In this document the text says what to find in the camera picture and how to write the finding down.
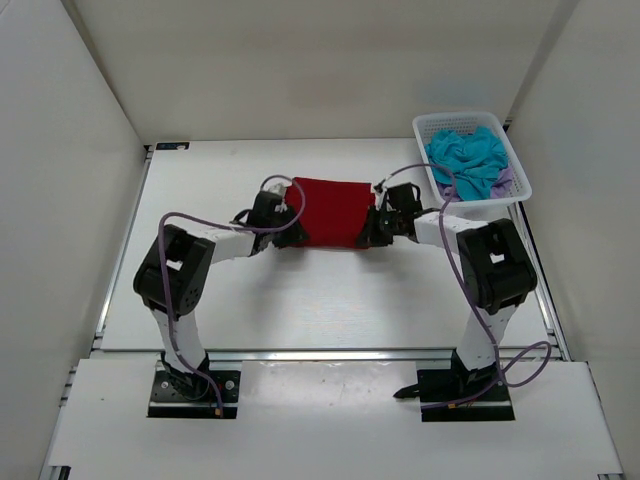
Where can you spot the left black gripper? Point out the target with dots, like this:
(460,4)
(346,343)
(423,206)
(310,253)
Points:
(295,233)

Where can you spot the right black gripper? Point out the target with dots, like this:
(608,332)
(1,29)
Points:
(371,236)

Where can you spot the red t-shirt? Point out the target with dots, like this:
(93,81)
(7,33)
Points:
(335,212)

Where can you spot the teal t-shirt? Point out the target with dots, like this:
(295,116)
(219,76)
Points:
(474,159)

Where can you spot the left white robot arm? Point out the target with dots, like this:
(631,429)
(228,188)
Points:
(172,276)

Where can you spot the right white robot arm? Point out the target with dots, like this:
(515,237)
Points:
(489,261)

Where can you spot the white plastic basket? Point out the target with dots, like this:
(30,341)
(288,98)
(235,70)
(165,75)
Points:
(465,122)

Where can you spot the lavender t-shirt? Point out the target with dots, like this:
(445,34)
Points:
(499,189)

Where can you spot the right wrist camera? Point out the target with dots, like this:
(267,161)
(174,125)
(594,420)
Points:
(382,196)

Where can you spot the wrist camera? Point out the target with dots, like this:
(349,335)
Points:
(278,189)
(382,196)

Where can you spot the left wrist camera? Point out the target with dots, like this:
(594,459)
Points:
(278,189)

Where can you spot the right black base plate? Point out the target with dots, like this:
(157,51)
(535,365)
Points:
(443,399)

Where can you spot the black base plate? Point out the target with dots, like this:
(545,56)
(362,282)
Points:
(443,399)
(168,402)

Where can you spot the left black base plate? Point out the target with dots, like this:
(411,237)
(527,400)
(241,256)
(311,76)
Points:
(168,402)

